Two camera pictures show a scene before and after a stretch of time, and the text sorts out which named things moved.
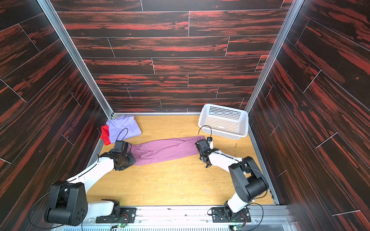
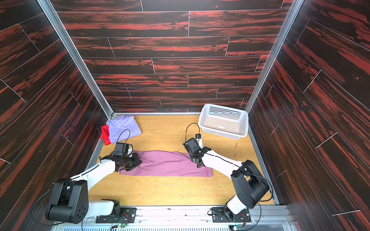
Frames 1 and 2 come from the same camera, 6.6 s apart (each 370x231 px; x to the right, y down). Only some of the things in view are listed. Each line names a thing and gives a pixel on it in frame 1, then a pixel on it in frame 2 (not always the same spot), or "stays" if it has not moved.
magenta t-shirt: (156, 150) to (165, 164)
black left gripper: (132, 162) stays
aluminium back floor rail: (156, 113) stays
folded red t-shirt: (105, 135) stays
